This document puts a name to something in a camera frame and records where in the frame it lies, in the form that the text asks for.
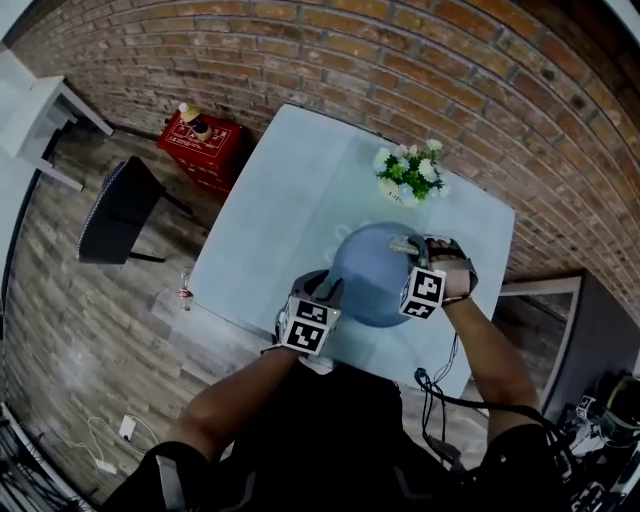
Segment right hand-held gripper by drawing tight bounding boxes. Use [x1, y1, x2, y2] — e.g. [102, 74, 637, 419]
[398, 233, 454, 320]

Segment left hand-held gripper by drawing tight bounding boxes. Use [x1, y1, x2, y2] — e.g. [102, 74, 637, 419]
[277, 269, 346, 356]

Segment yellow-green sponge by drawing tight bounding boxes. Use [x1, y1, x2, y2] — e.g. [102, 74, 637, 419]
[388, 234, 426, 254]

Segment large blue plate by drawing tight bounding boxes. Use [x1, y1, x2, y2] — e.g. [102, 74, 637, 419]
[333, 221, 426, 329]

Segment person's right forearm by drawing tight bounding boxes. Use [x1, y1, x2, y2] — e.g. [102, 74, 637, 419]
[442, 297, 544, 441]

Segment person's left forearm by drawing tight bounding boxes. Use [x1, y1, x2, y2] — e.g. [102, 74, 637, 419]
[167, 344, 301, 461]

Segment person's right hand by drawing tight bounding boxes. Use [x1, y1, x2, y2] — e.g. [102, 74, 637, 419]
[424, 238, 474, 301]

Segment white flowers in cream pot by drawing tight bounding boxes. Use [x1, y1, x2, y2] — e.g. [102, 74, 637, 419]
[373, 138, 451, 209]

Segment light blue tablecloth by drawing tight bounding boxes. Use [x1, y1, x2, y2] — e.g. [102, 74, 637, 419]
[191, 103, 516, 396]

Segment clear plastic bottle red label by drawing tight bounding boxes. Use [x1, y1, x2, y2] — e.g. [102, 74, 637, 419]
[178, 267, 194, 314]

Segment person's black clothing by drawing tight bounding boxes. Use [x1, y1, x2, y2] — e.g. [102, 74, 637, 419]
[102, 362, 576, 512]

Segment red box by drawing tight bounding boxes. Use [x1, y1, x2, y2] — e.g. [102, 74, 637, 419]
[157, 110, 245, 196]

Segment dark-topped table with white legs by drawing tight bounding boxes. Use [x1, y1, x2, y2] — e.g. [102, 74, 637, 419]
[499, 269, 640, 426]

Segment bottle with white cap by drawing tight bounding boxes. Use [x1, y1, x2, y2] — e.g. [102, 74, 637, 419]
[177, 102, 212, 142]

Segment dark chair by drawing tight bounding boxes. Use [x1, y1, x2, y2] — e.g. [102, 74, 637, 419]
[77, 155, 194, 265]

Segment black equipment stand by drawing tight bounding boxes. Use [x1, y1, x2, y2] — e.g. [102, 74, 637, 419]
[559, 424, 640, 512]

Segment white side table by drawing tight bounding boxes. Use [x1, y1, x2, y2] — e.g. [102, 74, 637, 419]
[0, 74, 115, 192]

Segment black metal rack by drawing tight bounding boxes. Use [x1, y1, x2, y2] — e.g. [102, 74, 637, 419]
[0, 419, 76, 512]

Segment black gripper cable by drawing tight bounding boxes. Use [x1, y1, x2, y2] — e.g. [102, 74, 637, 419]
[413, 329, 576, 481]

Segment black headset gear with straps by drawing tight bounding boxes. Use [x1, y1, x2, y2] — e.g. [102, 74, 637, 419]
[594, 372, 640, 441]

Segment white power adapter with cable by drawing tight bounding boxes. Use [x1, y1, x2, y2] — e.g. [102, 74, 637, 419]
[87, 414, 159, 475]

